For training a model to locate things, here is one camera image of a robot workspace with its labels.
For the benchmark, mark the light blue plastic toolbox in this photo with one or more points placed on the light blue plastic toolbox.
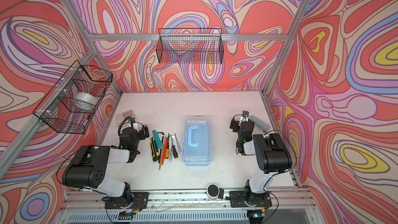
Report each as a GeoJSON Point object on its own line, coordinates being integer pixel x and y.
{"type": "Point", "coordinates": [196, 150]}

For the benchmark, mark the orange handled hex key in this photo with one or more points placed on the orange handled hex key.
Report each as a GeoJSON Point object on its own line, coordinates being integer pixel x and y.
{"type": "Point", "coordinates": [165, 147]}

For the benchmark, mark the red handled hex key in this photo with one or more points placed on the red handled hex key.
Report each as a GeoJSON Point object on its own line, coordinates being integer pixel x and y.
{"type": "Point", "coordinates": [162, 137]}

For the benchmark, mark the yellow black utility knife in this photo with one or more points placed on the yellow black utility knife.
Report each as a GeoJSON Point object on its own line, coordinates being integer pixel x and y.
{"type": "Point", "coordinates": [154, 150]}

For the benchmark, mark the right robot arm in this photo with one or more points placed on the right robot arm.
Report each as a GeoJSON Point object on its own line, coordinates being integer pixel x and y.
{"type": "Point", "coordinates": [255, 138]}

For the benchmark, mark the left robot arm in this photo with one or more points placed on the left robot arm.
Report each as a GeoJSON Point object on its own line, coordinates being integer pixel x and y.
{"type": "Point", "coordinates": [88, 167]}

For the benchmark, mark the black yellow screwdriver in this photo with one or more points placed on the black yellow screwdriver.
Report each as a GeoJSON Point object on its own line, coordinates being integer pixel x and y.
{"type": "Point", "coordinates": [174, 149]}

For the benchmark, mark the teal utility knife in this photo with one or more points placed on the teal utility knife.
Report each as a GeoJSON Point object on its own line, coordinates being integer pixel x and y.
{"type": "Point", "coordinates": [157, 139]}

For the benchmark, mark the grey blue stapler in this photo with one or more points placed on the grey blue stapler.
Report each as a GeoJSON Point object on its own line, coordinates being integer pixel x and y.
{"type": "Point", "coordinates": [259, 124]}

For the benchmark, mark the round black white knob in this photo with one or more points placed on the round black white knob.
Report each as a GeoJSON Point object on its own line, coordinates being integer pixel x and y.
{"type": "Point", "coordinates": [213, 191]}

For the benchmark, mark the white tape roll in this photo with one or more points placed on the white tape roll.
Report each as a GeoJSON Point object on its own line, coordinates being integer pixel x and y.
{"type": "Point", "coordinates": [85, 102]}

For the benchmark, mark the back black wire basket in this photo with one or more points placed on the back black wire basket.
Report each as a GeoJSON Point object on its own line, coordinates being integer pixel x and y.
{"type": "Point", "coordinates": [190, 46]}

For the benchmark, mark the black wire basket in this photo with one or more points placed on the black wire basket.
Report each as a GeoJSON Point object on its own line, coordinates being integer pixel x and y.
{"type": "Point", "coordinates": [190, 46]}
{"type": "Point", "coordinates": [59, 113]}

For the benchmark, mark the yellow handled screwdriver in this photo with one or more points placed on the yellow handled screwdriver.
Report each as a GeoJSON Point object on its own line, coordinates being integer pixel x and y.
{"type": "Point", "coordinates": [167, 151]}

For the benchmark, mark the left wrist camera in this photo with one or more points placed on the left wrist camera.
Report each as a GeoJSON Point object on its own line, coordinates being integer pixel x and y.
{"type": "Point", "coordinates": [132, 120]}

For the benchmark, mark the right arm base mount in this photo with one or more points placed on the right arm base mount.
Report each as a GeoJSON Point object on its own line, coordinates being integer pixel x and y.
{"type": "Point", "coordinates": [240, 199]}

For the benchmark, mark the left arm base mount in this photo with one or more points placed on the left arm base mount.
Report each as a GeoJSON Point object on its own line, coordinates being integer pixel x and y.
{"type": "Point", "coordinates": [137, 201]}

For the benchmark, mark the aluminium front rail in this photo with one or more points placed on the aluminium front rail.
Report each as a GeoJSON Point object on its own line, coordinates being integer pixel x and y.
{"type": "Point", "coordinates": [197, 199]}

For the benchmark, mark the left black wire basket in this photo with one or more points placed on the left black wire basket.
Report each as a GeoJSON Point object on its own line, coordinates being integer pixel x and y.
{"type": "Point", "coordinates": [59, 113]}

